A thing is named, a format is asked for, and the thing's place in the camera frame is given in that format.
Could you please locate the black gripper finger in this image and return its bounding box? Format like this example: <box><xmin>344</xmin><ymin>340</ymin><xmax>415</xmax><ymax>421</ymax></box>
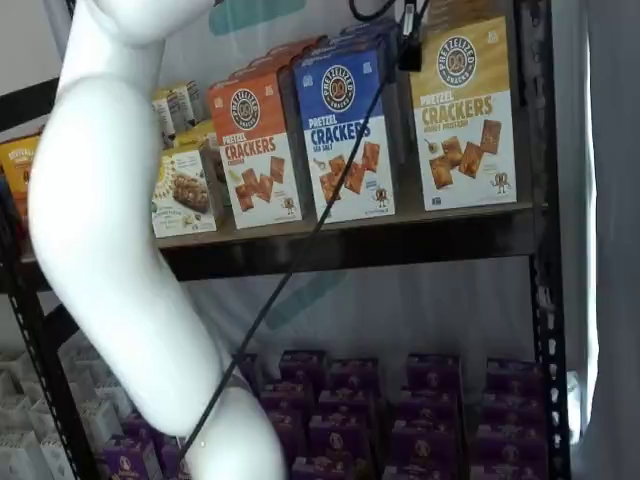
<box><xmin>397</xmin><ymin>3</ymin><xmax>425</xmax><ymax>71</ymax></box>

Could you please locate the blue pretzel crackers box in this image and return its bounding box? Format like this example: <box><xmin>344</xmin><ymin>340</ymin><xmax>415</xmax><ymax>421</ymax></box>
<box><xmin>339</xmin><ymin>18</ymin><xmax>402</xmax><ymax>40</ymax></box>
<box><xmin>292</xmin><ymin>48</ymin><xmax>402</xmax><ymax>225</ymax></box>
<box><xmin>301</xmin><ymin>34</ymin><xmax>401</xmax><ymax>57</ymax></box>

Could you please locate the yellow pretzel crackers box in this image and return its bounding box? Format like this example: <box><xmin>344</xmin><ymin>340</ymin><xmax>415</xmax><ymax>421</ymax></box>
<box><xmin>408</xmin><ymin>16</ymin><xmax>519</xmax><ymax>212</ymax></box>
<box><xmin>427</xmin><ymin>0</ymin><xmax>506</xmax><ymax>24</ymax></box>

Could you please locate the orange pretzel crackers box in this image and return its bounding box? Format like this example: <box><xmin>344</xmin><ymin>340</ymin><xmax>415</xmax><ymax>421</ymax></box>
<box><xmin>207</xmin><ymin>67</ymin><xmax>304</xmax><ymax>231</ymax></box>
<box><xmin>247</xmin><ymin>37</ymin><xmax>329</xmax><ymax>69</ymax></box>
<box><xmin>224</xmin><ymin>58</ymin><xmax>295</xmax><ymax>82</ymax></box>

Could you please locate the wooden shelf board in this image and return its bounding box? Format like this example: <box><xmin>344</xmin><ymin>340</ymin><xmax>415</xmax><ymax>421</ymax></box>
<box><xmin>153</xmin><ymin>199</ymin><xmax>549</xmax><ymax>252</ymax></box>

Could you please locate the black metal shelf rack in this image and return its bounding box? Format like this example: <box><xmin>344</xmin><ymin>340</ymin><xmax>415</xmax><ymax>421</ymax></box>
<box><xmin>0</xmin><ymin>0</ymin><xmax>574</xmax><ymax>480</ymax></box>

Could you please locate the Simple Mills sweet thins box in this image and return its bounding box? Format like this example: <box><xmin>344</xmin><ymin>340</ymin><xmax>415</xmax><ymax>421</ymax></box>
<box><xmin>167</xmin><ymin>82</ymin><xmax>195</xmax><ymax>136</ymax></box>
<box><xmin>151</xmin><ymin>87</ymin><xmax>175</xmax><ymax>147</ymax></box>
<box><xmin>187</xmin><ymin>79</ymin><xmax>212</xmax><ymax>124</ymax></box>

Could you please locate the Simple Mills bar box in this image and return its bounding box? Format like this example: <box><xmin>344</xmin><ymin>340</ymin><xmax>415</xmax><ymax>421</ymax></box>
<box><xmin>149</xmin><ymin>143</ymin><xmax>226</xmax><ymax>239</ymax></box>
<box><xmin>172</xmin><ymin>130</ymin><xmax>221</xmax><ymax>152</ymax></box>

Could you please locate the purple snack box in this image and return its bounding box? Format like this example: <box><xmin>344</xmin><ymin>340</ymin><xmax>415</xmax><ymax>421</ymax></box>
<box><xmin>468</xmin><ymin>464</ymin><xmax>552</xmax><ymax>480</ymax></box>
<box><xmin>383</xmin><ymin>464</ymin><xmax>457</xmax><ymax>480</ymax></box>
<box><xmin>122</xmin><ymin>411</ymin><xmax>162</xmax><ymax>442</ymax></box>
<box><xmin>291</xmin><ymin>456</ymin><xmax>370</xmax><ymax>480</ymax></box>
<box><xmin>318</xmin><ymin>389</ymin><xmax>375</xmax><ymax>420</ymax></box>
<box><xmin>388</xmin><ymin>420</ymin><xmax>460</xmax><ymax>470</ymax></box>
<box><xmin>328</xmin><ymin>357</ymin><xmax>380</xmax><ymax>395</ymax></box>
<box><xmin>159</xmin><ymin>439</ymin><xmax>195</xmax><ymax>480</ymax></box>
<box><xmin>481</xmin><ymin>391</ymin><xmax>547</xmax><ymax>430</ymax></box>
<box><xmin>406</xmin><ymin>353</ymin><xmax>462</xmax><ymax>395</ymax></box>
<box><xmin>307</xmin><ymin>414</ymin><xmax>372</xmax><ymax>462</ymax></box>
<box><xmin>259</xmin><ymin>381</ymin><xmax>315</xmax><ymax>413</ymax></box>
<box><xmin>486</xmin><ymin>358</ymin><xmax>545</xmax><ymax>397</ymax></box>
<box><xmin>473</xmin><ymin>424</ymin><xmax>550</xmax><ymax>472</ymax></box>
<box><xmin>396</xmin><ymin>389</ymin><xmax>460</xmax><ymax>427</ymax></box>
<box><xmin>269</xmin><ymin>409</ymin><xmax>308</xmax><ymax>452</ymax></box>
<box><xmin>101</xmin><ymin>434</ymin><xmax>165</xmax><ymax>480</ymax></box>
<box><xmin>278</xmin><ymin>350</ymin><xmax>327</xmax><ymax>387</ymax></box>

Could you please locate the orange brown snack box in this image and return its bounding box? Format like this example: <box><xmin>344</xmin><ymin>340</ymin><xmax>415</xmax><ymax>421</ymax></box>
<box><xmin>0</xmin><ymin>133</ymin><xmax>47</xmax><ymax>232</ymax></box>

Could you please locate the white carton box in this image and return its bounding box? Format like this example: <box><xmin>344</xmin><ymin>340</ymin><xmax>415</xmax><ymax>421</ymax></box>
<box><xmin>0</xmin><ymin>432</ymin><xmax>51</xmax><ymax>480</ymax></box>
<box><xmin>81</xmin><ymin>399</ymin><xmax>125</xmax><ymax>452</ymax></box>
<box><xmin>39</xmin><ymin>432</ymin><xmax>72</xmax><ymax>480</ymax></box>
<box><xmin>0</xmin><ymin>349</ymin><xmax>31</xmax><ymax>385</ymax></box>
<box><xmin>61</xmin><ymin>344</ymin><xmax>109</xmax><ymax>397</ymax></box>
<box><xmin>0</xmin><ymin>397</ymin><xmax>39</xmax><ymax>437</ymax></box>

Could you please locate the black cable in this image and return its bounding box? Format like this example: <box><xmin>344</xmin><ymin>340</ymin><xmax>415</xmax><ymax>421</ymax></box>
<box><xmin>174</xmin><ymin>0</ymin><xmax>432</xmax><ymax>469</ymax></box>

